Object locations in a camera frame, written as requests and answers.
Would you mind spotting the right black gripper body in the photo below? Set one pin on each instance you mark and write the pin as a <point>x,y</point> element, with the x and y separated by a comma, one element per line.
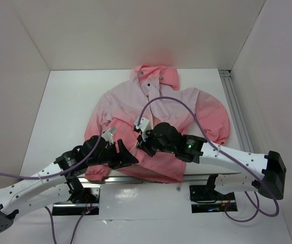
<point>151,145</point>

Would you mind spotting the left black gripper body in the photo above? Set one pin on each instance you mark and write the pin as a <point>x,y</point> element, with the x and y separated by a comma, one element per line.
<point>107,156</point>

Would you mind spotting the pink zip-up jacket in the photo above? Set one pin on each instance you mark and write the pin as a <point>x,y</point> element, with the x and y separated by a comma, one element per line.
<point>155,94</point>

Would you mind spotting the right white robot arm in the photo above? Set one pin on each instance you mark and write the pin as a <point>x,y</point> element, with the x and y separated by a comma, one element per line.
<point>262,173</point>

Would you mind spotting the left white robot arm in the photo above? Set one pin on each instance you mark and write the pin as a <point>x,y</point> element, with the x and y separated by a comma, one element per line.
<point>59,180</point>

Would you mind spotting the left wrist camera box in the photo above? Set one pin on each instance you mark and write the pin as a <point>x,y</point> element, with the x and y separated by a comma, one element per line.
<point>109,133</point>

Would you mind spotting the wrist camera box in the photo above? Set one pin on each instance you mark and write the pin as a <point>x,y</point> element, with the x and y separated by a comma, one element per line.
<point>142,125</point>
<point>109,133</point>

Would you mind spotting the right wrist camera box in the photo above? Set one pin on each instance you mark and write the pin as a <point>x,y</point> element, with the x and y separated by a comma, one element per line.
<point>142,125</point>

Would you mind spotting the front aluminium rail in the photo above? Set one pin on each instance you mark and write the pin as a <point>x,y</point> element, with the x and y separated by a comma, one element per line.
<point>134,180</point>

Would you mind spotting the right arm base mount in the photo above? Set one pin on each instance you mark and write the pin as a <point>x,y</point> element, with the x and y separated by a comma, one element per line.
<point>209,201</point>

